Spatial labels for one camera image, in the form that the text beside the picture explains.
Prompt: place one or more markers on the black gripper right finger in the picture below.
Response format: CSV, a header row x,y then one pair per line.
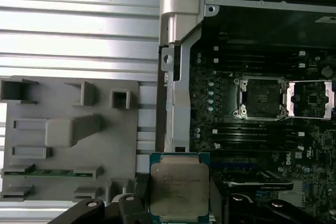
x,y
236,211

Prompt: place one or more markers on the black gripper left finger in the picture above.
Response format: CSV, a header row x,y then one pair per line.
x,y
136,208

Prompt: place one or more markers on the silver CPU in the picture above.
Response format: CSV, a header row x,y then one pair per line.
x,y
179,182

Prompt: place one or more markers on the black RAM slot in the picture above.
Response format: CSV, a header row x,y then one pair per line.
x,y
257,144
257,49
257,130
257,62

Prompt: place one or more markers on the CPU socket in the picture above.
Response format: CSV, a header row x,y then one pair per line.
x,y
262,98

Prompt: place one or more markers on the silver chipset heatsink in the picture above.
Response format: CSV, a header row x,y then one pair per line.
x,y
291,197

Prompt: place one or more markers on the green RAM stick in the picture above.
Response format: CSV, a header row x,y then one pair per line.
x,y
47,173

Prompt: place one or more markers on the green motherboard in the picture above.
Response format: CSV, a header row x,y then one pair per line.
x,y
315,155

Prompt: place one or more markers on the grey parts rack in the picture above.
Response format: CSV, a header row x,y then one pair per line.
x,y
65,134

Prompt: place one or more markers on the black PC case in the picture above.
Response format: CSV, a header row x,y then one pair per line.
x,y
181,90

